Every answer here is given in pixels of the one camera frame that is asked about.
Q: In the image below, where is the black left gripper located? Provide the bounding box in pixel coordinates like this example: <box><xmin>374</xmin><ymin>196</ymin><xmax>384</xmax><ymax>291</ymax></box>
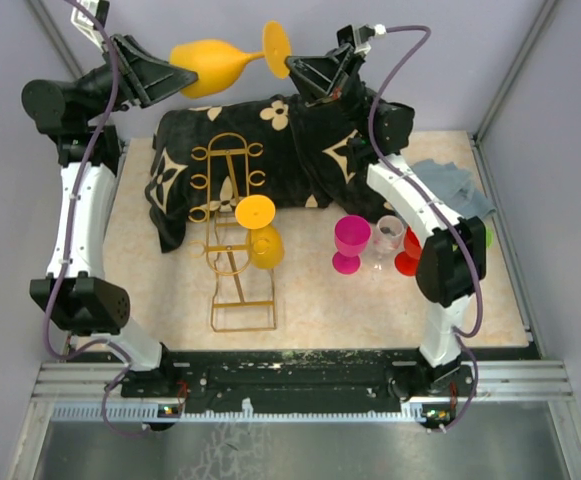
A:
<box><xmin>73</xmin><ymin>32</ymin><xmax>202</xmax><ymax>123</ymax></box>

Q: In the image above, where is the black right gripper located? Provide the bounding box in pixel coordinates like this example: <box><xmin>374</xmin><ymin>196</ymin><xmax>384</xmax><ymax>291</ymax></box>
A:
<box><xmin>278</xmin><ymin>45</ymin><xmax>376</xmax><ymax>140</ymax></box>

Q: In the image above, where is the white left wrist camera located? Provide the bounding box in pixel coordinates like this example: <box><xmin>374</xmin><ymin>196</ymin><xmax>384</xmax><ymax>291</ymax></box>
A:
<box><xmin>70</xmin><ymin>0</ymin><xmax>110</xmax><ymax>51</ymax></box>

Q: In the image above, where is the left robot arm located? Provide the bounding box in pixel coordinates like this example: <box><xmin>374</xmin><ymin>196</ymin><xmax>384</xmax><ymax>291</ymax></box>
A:
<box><xmin>21</xmin><ymin>34</ymin><xmax>198</xmax><ymax>397</ymax></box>

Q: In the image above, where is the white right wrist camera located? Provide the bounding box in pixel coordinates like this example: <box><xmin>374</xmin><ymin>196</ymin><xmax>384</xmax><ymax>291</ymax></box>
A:
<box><xmin>336</xmin><ymin>24</ymin><xmax>387</xmax><ymax>56</ymax></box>

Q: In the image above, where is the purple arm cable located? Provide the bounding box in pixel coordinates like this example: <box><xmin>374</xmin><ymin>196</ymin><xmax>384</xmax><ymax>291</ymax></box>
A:
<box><xmin>42</xmin><ymin>0</ymin><xmax>171</xmax><ymax>439</ymax></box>
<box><xmin>367</xmin><ymin>24</ymin><xmax>484</xmax><ymax>434</ymax></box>

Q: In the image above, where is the light blue denim cloth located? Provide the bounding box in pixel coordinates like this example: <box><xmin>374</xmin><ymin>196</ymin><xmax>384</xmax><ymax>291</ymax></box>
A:
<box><xmin>411</xmin><ymin>159</ymin><xmax>496</xmax><ymax>221</ymax></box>

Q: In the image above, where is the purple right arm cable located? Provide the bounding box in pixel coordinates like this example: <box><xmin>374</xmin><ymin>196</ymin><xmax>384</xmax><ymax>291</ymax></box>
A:
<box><xmin>367</xmin><ymin>24</ymin><xmax>484</xmax><ymax>434</ymax></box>

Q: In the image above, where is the gold wire glass rack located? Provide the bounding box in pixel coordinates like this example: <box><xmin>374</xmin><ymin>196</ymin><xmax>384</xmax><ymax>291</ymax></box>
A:
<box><xmin>189</xmin><ymin>132</ymin><xmax>277</xmax><ymax>333</ymax></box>

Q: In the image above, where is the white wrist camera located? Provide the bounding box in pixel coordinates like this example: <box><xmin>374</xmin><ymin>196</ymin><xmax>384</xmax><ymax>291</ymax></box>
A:
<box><xmin>336</xmin><ymin>24</ymin><xmax>387</xmax><ymax>56</ymax></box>
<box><xmin>70</xmin><ymin>0</ymin><xmax>110</xmax><ymax>51</ymax></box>

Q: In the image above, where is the grey cable duct strip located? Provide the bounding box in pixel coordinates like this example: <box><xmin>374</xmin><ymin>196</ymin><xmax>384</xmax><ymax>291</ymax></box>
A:
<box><xmin>49</xmin><ymin>397</ymin><xmax>454</xmax><ymax>424</ymax></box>

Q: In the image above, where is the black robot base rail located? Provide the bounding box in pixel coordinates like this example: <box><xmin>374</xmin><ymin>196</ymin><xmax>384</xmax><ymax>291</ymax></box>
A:
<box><xmin>121</xmin><ymin>349</ymin><xmax>474</xmax><ymax>414</ymax></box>

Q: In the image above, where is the red plastic wine glass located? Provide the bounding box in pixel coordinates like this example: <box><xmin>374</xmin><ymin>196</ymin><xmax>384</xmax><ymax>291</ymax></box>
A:
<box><xmin>394</xmin><ymin>227</ymin><xmax>422</xmax><ymax>277</ymax></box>

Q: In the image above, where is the black patterned plush blanket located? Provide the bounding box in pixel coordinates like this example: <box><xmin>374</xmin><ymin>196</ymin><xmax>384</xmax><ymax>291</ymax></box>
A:
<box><xmin>145</xmin><ymin>95</ymin><xmax>391</xmax><ymax>253</ymax></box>

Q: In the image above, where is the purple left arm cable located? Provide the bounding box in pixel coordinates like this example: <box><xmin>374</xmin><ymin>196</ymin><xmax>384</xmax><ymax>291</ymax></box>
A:
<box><xmin>42</xmin><ymin>0</ymin><xmax>171</xmax><ymax>439</ymax></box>

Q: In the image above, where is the orange plastic wine glass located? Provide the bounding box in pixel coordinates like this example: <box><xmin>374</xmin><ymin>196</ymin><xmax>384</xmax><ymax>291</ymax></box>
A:
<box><xmin>169</xmin><ymin>21</ymin><xmax>292</xmax><ymax>99</ymax></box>

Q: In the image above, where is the clear wine glass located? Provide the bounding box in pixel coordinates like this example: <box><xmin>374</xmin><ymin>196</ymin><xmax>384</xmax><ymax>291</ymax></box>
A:
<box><xmin>371</xmin><ymin>215</ymin><xmax>405</xmax><ymax>271</ymax></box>

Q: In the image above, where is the pink plastic wine glass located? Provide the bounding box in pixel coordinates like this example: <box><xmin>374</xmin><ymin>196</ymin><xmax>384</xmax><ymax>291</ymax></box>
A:
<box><xmin>332</xmin><ymin>215</ymin><xmax>372</xmax><ymax>275</ymax></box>

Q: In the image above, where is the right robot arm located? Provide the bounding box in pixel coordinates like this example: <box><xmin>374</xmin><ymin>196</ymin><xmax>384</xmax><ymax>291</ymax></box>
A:
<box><xmin>284</xmin><ymin>43</ymin><xmax>486</xmax><ymax>396</ymax></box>

